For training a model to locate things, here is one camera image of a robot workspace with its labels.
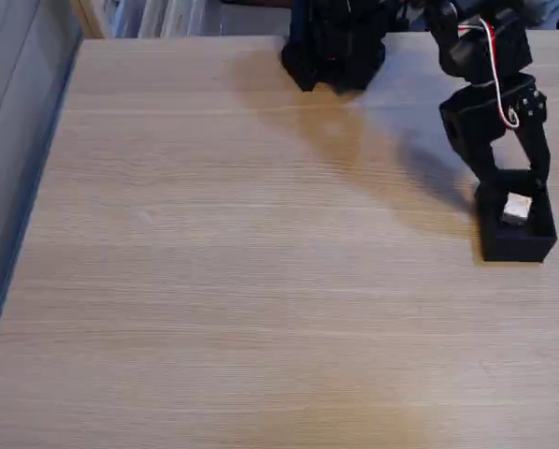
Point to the light wooden beam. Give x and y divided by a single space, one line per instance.
89 18

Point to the white block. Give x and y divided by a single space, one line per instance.
516 209

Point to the black open box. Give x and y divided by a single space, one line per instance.
518 248

